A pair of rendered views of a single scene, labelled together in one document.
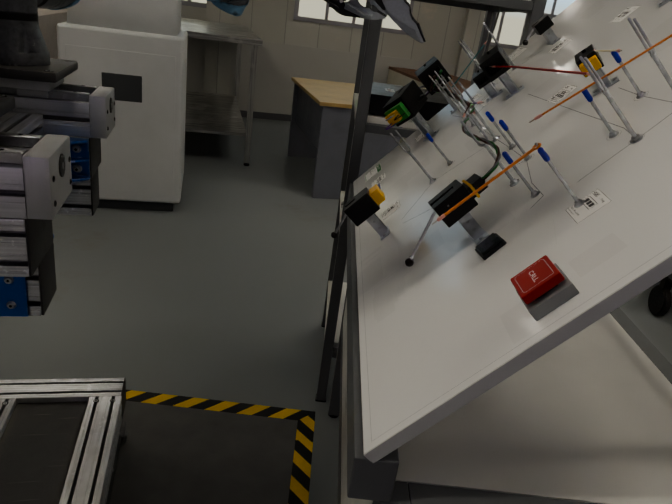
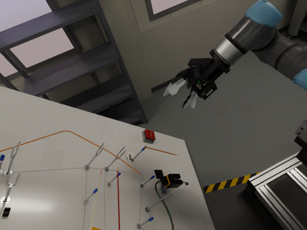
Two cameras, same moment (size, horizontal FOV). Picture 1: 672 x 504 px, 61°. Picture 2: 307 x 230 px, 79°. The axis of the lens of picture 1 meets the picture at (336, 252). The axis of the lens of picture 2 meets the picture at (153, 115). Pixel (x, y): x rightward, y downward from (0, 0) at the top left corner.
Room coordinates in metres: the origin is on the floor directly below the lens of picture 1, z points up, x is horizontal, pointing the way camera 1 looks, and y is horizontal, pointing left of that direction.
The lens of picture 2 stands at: (1.13, -0.12, 1.83)
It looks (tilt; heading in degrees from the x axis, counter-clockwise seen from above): 48 degrees down; 187
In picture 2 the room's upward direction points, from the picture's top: 19 degrees counter-clockwise
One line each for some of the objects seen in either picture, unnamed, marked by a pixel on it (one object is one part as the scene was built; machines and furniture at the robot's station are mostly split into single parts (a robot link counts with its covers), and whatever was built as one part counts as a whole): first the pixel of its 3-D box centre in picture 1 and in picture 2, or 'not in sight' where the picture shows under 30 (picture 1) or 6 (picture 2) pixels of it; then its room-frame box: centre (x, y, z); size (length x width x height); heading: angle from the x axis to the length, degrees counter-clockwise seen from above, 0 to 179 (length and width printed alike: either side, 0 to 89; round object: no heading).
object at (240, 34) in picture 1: (207, 76); not in sight; (5.79, 1.49, 0.59); 2.17 x 0.82 x 1.17; 15
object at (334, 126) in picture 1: (338, 135); not in sight; (4.93, 0.12, 0.37); 1.33 x 0.69 x 0.73; 16
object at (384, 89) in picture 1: (409, 102); not in sight; (2.00, -0.18, 1.09); 0.35 x 0.33 x 0.07; 2
